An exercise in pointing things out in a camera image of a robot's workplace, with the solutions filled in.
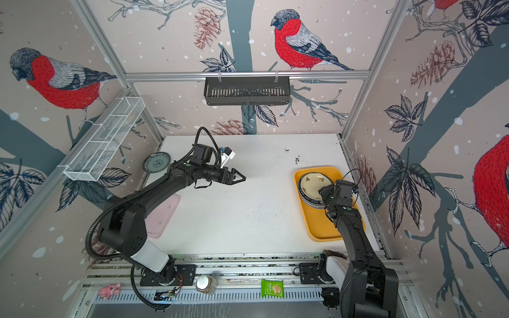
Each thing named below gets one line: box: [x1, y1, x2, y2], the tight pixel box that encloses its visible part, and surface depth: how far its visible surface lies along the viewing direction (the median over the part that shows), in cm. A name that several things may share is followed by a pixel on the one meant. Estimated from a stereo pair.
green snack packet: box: [260, 278, 285, 299], surface depth 71 cm
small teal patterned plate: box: [142, 151, 171, 174], surface depth 112 cm
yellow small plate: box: [298, 172, 335, 209], surface depth 95 cm
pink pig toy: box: [98, 282, 121, 300], surface depth 71 cm
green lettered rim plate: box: [298, 178, 326, 210], surface depth 90 cm
